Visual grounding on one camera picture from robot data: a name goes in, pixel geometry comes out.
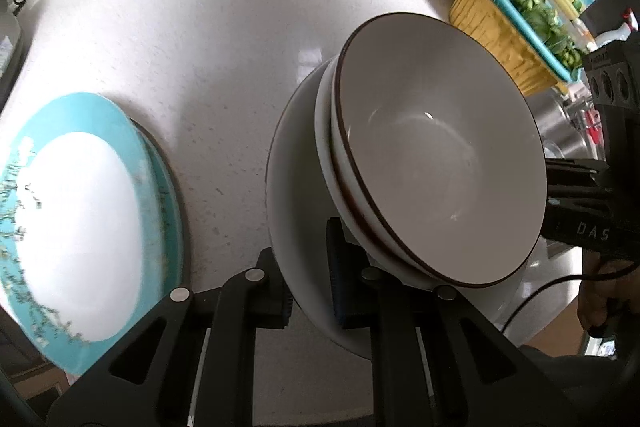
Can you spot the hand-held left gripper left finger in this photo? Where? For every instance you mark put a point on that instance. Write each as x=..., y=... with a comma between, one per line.
x=270, y=302

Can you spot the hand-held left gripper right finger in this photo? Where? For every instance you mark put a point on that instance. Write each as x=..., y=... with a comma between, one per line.
x=345, y=287

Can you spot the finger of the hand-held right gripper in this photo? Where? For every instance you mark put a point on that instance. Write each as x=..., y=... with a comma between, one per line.
x=580, y=200
x=575, y=169

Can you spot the white plate with dark rim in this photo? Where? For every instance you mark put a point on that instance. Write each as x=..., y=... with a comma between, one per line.
x=297, y=187

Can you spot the large teal floral plate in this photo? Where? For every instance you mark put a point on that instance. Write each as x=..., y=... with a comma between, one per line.
x=172, y=217

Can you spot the floral bowl with dark rim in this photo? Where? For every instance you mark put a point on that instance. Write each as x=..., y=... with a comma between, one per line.
x=440, y=147

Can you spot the small teal floral plate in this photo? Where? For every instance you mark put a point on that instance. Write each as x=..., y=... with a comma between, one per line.
x=75, y=232

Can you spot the person's right forearm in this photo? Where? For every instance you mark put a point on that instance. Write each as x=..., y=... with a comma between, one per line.
x=575, y=382

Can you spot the person's right hand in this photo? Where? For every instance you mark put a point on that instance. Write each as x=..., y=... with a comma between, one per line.
x=600, y=292

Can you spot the stainless steel sink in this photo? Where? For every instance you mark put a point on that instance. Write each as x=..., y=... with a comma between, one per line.
x=560, y=117

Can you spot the white spray bottle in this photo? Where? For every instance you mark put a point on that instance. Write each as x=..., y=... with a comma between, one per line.
x=617, y=32

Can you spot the green leafy vegetables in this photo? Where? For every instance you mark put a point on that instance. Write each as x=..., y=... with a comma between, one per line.
x=542, y=19

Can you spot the teal colander basket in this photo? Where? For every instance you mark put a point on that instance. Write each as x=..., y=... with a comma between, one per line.
x=500, y=2

